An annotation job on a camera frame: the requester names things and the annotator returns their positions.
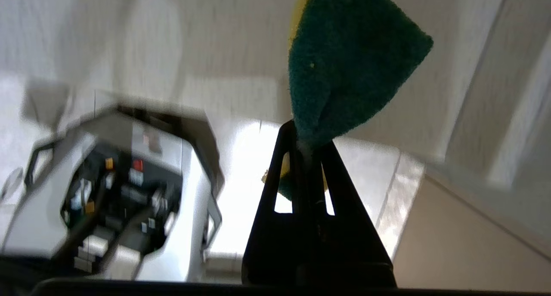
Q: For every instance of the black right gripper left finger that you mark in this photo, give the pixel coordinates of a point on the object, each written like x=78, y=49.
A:
x=275, y=244

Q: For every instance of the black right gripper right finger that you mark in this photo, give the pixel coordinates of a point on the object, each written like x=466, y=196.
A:
x=353, y=248

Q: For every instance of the green and yellow sponge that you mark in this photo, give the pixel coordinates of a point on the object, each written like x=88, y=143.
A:
x=348, y=63

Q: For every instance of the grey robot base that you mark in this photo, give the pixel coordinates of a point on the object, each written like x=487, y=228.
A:
x=129, y=192

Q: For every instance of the light wood cabinet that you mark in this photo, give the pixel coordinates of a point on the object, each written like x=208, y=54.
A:
x=465, y=244

